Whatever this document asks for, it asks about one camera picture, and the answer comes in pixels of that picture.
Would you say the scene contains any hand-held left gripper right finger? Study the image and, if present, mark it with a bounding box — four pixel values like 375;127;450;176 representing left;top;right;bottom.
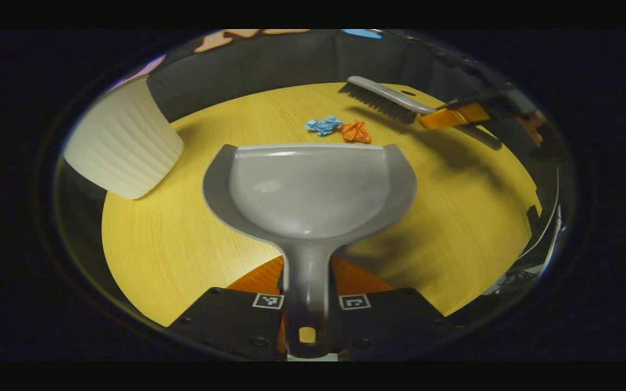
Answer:
328;255;455;360

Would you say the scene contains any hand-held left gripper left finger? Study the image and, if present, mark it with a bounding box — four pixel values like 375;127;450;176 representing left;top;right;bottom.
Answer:
169;255;286;362

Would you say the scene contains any small grey broom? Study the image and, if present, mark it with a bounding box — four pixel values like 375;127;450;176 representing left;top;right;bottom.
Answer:
339;76;503;150

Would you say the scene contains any orange paper trash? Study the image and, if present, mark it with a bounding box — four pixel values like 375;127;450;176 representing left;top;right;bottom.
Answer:
340;121;372;144

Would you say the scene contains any blue paper trash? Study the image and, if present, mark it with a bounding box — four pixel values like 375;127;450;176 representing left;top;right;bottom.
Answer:
305;116;342;136

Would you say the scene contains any grey plastic dustpan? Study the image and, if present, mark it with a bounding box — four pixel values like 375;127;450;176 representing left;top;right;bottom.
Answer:
202;143;418;359

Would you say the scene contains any white ribbed garbage bin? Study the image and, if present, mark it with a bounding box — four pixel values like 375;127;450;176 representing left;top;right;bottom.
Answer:
63;76;184;200

